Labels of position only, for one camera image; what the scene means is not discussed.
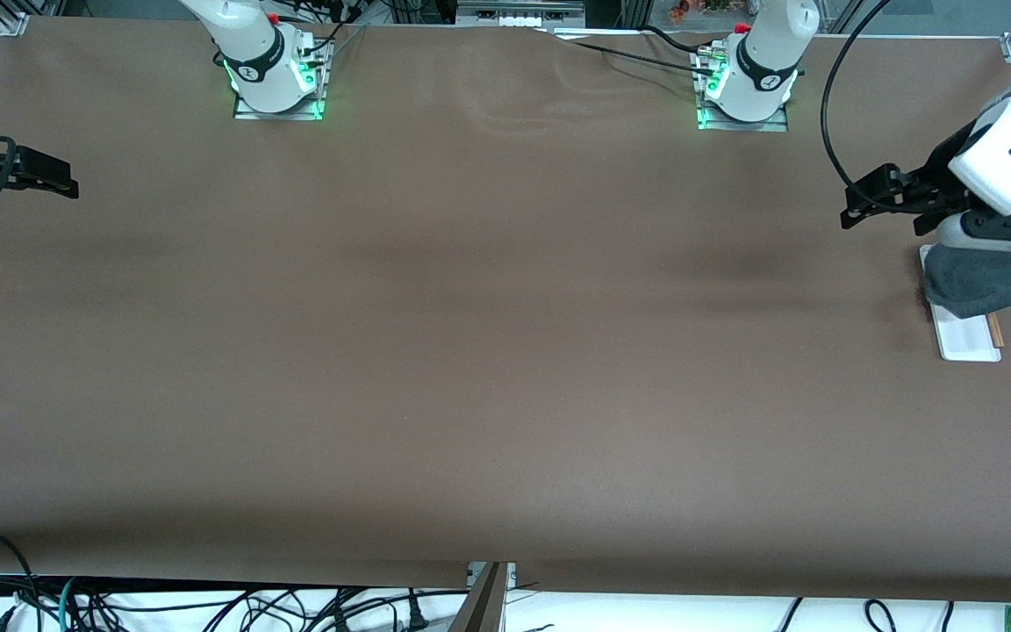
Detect pink and grey towel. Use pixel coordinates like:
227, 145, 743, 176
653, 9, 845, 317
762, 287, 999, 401
922, 244, 1011, 319

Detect white rack base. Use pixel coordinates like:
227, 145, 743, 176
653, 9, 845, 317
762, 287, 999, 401
920, 246, 1002, 363

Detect orange background objects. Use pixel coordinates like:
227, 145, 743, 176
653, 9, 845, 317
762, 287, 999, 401
668, 0, 735, 23

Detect grey box with white plugs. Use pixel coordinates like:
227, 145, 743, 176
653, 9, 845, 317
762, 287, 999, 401
457, 0, 585, 29

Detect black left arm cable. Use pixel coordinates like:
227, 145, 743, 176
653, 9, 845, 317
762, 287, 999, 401
821, 0, 894, 192

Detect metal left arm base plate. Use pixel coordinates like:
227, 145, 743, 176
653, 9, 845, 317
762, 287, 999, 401
697, 44, 790, 133

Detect short black table cable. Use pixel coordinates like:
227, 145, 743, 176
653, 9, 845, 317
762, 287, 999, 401
643, 25, 719, 54

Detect long black table cable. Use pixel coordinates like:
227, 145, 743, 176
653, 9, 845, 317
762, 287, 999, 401
549, 31, 710, 76

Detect black cable tangle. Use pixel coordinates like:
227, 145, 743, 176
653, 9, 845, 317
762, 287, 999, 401
0, 575, 471, 632

